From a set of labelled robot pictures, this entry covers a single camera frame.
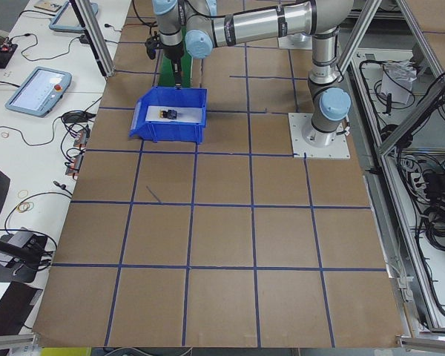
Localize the yellow mushroom push button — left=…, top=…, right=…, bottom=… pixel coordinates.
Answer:
left=159, top=109, right=178, bottom=120

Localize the aluminium frame post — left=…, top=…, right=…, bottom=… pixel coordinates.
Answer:
left=70, top=0, right=115, bottom=78

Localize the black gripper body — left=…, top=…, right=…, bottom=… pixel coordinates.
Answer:
left=145, top=31, right=183, bottom=61

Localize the far teach pendant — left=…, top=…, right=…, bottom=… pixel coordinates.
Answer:
left=48, top=1, right=83, bottom=33

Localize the left blue plastic bin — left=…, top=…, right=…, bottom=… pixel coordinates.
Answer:
left=129, top=87, right=207, bottom=144

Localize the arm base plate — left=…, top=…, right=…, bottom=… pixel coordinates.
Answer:
left=277, top=33, right=312, bottom=50
left=288, top=113, right=351, bottom=159

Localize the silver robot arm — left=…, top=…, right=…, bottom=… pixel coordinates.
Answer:
left=145, top=1, right=353, bottom=134

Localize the teach pendant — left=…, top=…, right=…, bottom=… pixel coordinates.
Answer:
left=48, top=1, right=83, bottom=33
left=4, top=67, right=73, bottom=117

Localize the white foam pad left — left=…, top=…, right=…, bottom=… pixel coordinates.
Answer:
left=145, top=105, right=203, bottom=124

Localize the near teach pendant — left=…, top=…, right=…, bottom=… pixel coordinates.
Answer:
left=4, top=67, right=73, bottom=117

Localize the green conveyor belt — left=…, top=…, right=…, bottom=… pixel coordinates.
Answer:
left=158, top=40, right=193, bottom=88

